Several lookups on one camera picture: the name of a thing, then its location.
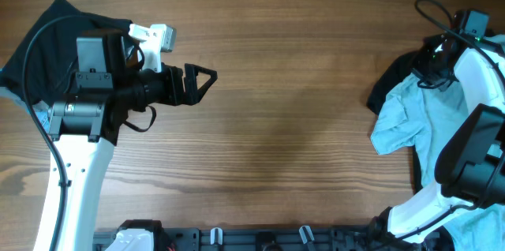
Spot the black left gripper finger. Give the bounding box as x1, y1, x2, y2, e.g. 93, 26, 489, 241
184, 75, 217, 106
185, 63, 217, 81

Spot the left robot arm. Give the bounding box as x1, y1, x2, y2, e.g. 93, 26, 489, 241
34, 29, 218, 250

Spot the black garment right pile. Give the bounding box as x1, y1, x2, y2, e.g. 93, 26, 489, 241
366, 50, 435, 193

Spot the folded black garment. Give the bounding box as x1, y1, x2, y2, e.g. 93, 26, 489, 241
1, 0, 132, 105

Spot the folded blue denim garment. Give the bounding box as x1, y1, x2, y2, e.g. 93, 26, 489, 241
32, 103, 51, 132

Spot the folded grey garment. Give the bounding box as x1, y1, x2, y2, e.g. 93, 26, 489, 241
0, 87, 49, 112

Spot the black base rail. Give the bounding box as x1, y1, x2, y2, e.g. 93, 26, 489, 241
92, 225, 441, 251

